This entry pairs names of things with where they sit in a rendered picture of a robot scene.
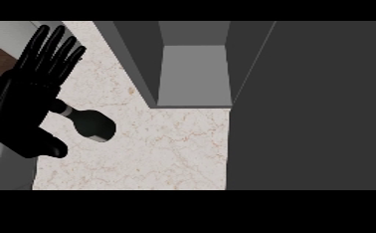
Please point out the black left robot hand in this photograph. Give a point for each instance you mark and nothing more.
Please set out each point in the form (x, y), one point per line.
(27, 94)

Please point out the grey open cabinet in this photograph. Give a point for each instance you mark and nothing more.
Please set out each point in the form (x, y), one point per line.
(187, 74)

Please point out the dark grey cabinet door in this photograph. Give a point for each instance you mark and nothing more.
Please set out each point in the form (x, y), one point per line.
(305, 106)

